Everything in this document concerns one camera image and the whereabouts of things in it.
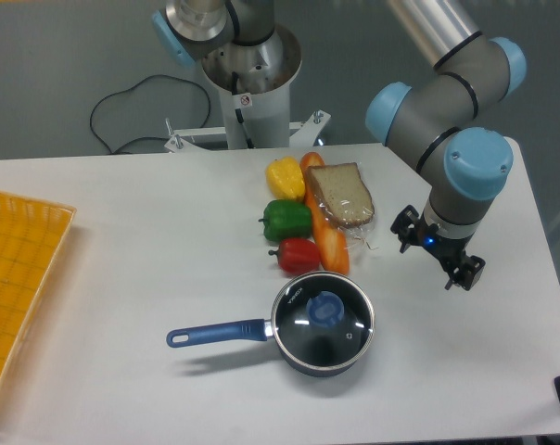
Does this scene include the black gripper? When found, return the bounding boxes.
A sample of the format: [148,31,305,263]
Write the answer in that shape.
[390,205,486,291]

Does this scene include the glass lid blue knob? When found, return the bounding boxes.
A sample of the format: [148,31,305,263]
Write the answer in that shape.
[270,272,375,370]

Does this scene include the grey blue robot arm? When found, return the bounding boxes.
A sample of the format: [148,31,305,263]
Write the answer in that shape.
[152,1,527,289]

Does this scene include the orange baguette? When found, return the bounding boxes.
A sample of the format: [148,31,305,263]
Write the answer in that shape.
[304,179,350,275]

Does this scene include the bagged brown bread slice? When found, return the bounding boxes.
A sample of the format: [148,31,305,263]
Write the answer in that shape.
[305,162,375,255]

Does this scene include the red bell pepper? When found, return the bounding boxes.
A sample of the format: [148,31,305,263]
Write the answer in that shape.
[268,237,321,275]

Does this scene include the green bell pepper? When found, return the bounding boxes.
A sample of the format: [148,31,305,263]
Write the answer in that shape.
[258,199,312,243]

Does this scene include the yellow bell pepper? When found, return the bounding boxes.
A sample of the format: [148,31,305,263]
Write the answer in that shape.
[265,157,306,202]

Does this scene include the yellow plastic basket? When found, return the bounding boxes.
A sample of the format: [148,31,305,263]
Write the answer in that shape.
[0,191,76,390]

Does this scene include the blue saucepan with handle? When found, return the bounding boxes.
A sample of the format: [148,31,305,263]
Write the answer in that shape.
[165,271,376,378]

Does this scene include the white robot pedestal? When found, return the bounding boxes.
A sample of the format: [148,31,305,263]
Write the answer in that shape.
[164,25,331,152]

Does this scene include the black cable on floor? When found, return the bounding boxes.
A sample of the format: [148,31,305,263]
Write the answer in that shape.
[89,73,212,156]

